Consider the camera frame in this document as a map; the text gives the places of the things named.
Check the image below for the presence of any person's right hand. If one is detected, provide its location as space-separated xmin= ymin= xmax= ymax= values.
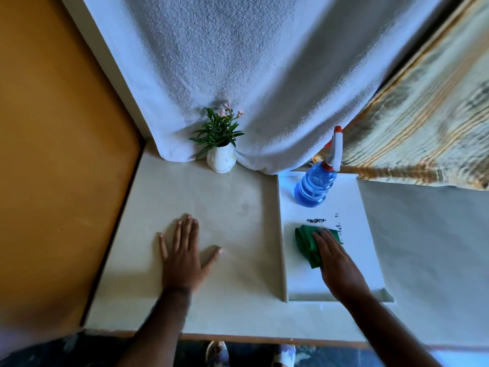
xmin=312 ymin=228 xmax=372 ymax=303

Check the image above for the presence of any person's left hand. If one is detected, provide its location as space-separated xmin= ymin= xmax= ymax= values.
xmin=159 ymin=214 xmax=223 ymax=293

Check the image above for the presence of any green cleaning cloth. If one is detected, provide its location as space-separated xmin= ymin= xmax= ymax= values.
xmin=294 ymin=225 xmax=343 ymax=269

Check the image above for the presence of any person's right forearm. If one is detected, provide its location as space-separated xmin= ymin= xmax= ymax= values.
xmin=340 ymin=294 xmax=444 ymax=367

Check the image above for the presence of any person's left forearm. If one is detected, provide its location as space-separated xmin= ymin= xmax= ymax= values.
xmin=116 ymin=288 xmax=192 ymax=367

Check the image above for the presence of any white board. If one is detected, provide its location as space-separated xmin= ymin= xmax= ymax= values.
xmin=277 ymin=171 xmax=394 ymax=303

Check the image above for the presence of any blue spray bottle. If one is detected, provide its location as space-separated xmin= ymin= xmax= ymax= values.
xmin=294 ymin=126 xmax=344 ymax=208

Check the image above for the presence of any white vase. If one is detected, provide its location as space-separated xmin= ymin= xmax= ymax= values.
xmin=207 ymin=143 xmax=237 ymax=174

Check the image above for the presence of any green plant with pink flowers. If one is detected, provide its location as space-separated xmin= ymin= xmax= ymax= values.
xmin=188 ymin=102 xmax=245 ymax=160

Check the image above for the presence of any person's patterned clothing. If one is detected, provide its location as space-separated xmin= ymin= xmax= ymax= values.
xmin=0 ymin=329 xmax=127 ymax=367

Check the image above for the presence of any striped patterned curtain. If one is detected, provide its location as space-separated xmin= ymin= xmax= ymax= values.
xmin=311 ymin=0 xmax=489 ymax=191

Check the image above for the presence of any white towel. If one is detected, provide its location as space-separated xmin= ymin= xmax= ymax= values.
xmin=81 ymin=0 xmax=447 ymax=175

